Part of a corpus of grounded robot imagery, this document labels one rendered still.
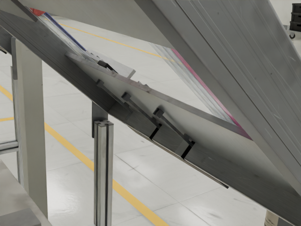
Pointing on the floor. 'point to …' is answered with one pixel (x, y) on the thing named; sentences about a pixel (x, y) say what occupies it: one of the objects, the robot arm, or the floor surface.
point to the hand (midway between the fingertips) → (36, 10)
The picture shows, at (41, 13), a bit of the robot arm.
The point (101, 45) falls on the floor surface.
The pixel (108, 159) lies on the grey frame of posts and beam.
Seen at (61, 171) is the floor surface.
